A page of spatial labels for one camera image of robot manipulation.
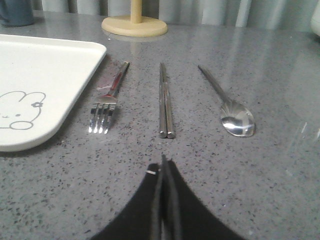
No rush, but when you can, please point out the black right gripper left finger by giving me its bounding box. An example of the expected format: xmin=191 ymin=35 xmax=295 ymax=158
xmin=92 ymin=163 xmax=163 ymax=240

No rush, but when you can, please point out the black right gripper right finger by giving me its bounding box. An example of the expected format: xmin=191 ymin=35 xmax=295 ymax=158
xmin=161 ymin=154 xmax=243 ymax=240

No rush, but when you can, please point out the silver metal spoon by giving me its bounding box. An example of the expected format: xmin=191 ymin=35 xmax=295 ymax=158
xmin=198 ymin=65 xmax=256 ymax=138

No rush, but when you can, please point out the silver metal fork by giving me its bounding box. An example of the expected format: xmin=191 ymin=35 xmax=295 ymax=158
xmin=88 ymin=61 xmax=130 ymax=134

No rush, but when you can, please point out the cream rectangular tray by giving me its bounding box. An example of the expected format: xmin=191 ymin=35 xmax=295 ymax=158
xmin=0 ymin=34 xmax=107 ymax=152

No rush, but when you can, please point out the wooden mug tree stand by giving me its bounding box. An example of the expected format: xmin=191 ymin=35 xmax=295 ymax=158
xmin=101 ymin=0 xmax=168 ymax=38

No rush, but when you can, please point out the grey pleated curtain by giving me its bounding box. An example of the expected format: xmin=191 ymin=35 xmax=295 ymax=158
xmin=31 ymin=0 xmax=318 ymax=32

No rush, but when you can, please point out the white appliance at edge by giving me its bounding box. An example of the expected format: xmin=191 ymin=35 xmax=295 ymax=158
xmin=310 ymin=0 xmax=320 ymax=36

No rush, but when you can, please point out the blue enamel mug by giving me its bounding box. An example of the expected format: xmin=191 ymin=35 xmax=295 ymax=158
xmin=0 ymin=0 xmax=35 ymax=27

